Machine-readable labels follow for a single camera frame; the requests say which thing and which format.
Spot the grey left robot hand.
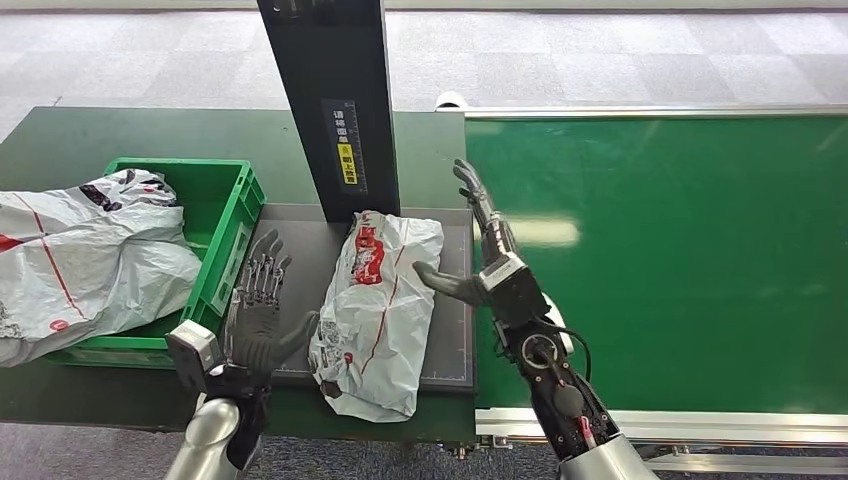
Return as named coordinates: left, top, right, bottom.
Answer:
left=225, top=228, right=321, bottom=386

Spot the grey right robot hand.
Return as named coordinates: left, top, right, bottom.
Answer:
left=411, top=158, right=525, bottom=309

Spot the white parcel bag red print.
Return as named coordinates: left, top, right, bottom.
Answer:
left=307, top=209, right=446, bottom=425

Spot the green conveyor belt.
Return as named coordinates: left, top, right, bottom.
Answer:
left=463, top=115, right=848, bottom=417

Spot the green plastic crate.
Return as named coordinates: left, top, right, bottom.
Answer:
left=46, top=156, right=268, bottom=371

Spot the large white plastic parcel bag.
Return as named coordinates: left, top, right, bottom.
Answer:
left=0, top=168, right=204, bottom=369

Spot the black scanner column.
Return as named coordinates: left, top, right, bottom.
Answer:
left=255, top=0, right=402, bottom=225

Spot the dark green table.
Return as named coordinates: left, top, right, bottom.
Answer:
left=0, top=105, right=478, bottom=445

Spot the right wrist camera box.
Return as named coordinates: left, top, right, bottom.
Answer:
left=477, top=250, right=552, bottom=327

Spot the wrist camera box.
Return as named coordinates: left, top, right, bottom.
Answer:
left=164, top=319, right=224, bottom=393
left=477, top=250, right=552, bottom=327

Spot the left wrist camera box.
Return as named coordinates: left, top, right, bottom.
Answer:
left=164, top=319, right=224, bottom=393

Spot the black scanner base plate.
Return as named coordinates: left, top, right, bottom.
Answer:
left=221, top=203, right=478, bottom=397

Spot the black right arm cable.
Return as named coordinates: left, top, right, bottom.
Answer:
left=548, top=327, right=593, bottom=387

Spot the aluminium conveyor side rail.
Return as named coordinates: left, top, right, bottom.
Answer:
left=435, top=103, right=848, bottom=121
left=474, top=406, right=848, bottom=447

